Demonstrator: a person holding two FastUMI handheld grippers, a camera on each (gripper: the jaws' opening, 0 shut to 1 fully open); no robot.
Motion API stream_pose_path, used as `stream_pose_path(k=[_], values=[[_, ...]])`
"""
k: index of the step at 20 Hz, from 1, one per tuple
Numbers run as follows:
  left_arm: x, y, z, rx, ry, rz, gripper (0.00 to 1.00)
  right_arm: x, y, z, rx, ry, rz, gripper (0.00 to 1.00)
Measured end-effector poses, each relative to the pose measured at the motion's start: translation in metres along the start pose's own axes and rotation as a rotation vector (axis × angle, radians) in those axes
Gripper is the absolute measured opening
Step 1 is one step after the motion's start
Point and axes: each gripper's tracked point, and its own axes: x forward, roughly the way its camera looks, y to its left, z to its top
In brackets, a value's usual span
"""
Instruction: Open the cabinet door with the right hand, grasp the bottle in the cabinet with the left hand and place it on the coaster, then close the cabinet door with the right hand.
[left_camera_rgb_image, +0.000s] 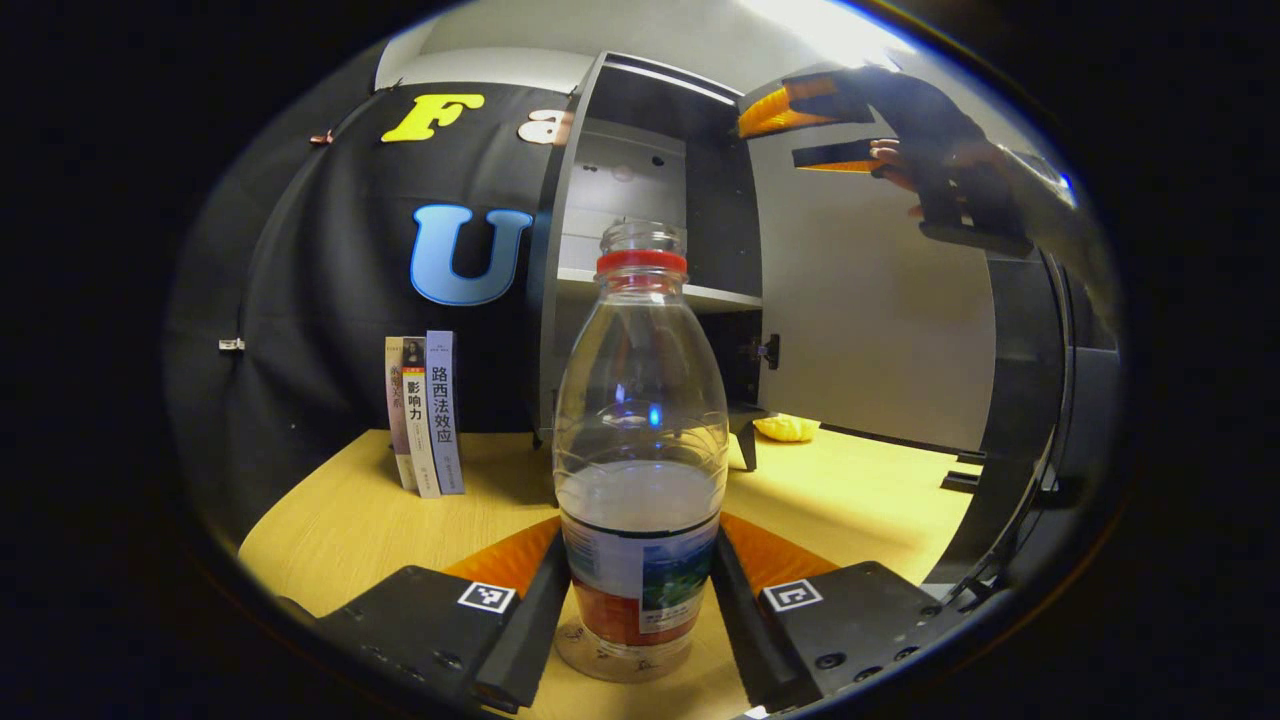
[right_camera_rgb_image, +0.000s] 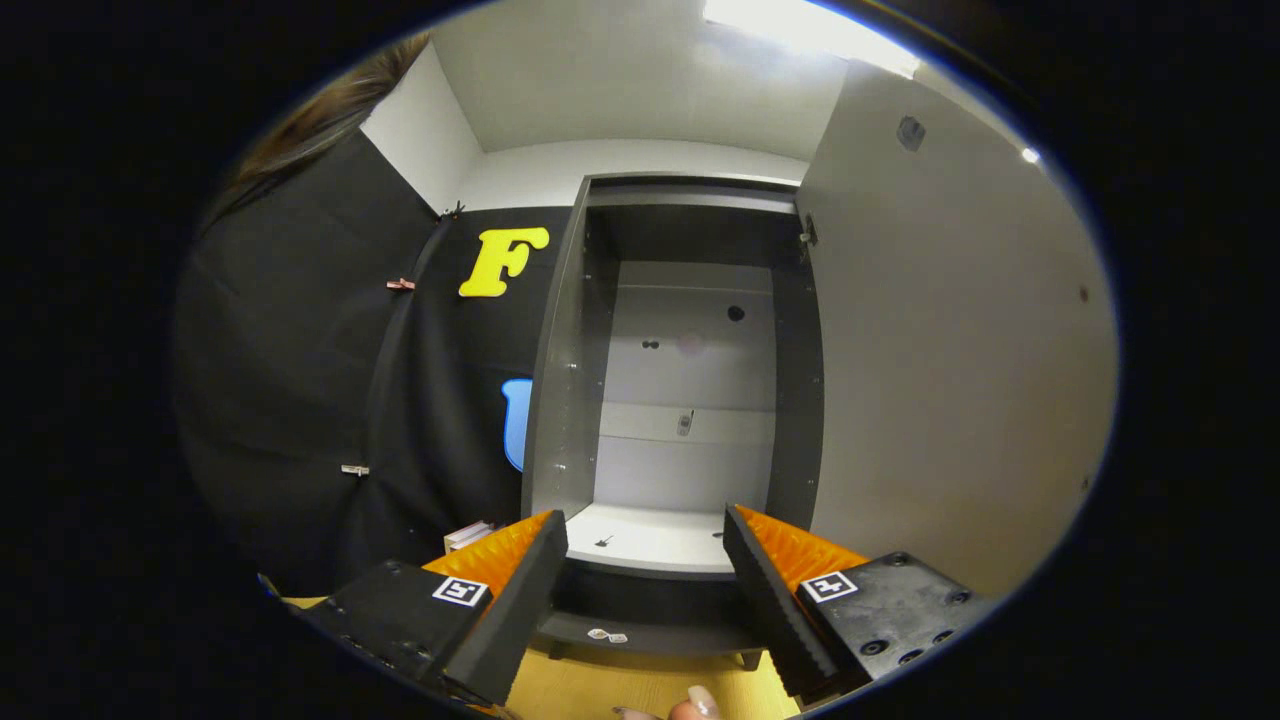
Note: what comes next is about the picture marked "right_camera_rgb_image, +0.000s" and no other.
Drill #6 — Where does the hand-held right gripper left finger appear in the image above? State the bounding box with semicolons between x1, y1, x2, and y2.
293;509;570;709

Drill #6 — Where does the beige cabinet door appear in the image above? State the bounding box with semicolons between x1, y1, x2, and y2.
795;60;1119;601

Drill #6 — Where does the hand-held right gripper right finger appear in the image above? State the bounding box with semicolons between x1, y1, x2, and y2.
720;503;1001;703

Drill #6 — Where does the black backdrop cloth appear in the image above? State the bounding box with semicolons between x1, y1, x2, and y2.
170;130;576;601

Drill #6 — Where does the person's hair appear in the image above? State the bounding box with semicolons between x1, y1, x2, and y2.
205;35;433;226

